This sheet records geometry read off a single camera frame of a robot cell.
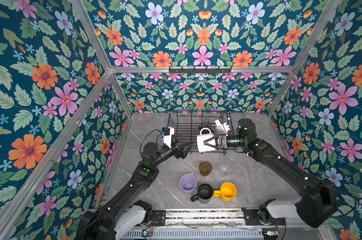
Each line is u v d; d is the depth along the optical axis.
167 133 0.63
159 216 0.74
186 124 1.12
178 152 0.63
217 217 0.75
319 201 0.40
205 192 0.81
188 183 0.84
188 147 0.66
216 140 0.64
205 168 0.88
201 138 0.68
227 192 0.81
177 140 0.75
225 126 0.66
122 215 0.48
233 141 0.64
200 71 0.93
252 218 0.72
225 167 0.92
